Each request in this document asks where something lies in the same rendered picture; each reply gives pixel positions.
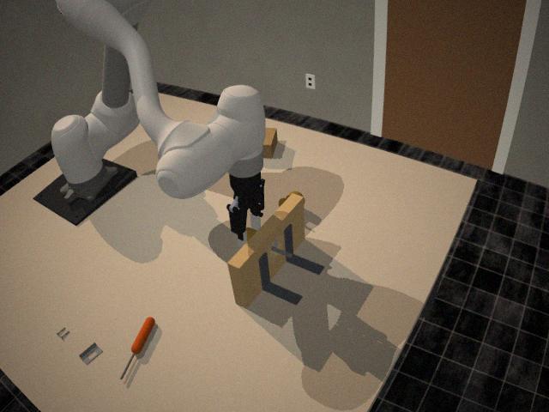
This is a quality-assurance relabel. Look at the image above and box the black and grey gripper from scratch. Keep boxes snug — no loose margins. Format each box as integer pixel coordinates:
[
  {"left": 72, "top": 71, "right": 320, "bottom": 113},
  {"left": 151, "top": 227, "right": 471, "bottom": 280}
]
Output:
[{"left": 226, "top": 172, "right": 265, "bottom": 247}]

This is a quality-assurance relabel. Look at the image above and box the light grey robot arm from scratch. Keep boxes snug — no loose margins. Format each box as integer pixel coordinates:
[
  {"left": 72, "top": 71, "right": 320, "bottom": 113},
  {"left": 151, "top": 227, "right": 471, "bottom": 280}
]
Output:
[{"left": 51, "top": 0, "right": 266, "bottom": 203}]

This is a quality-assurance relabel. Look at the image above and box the orange-handled screwdriver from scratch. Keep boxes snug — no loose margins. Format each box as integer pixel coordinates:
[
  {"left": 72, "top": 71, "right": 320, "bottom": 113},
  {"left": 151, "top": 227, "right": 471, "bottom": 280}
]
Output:
[{"left": 121, "top": 317, "right": 155, "bottom": 379}]

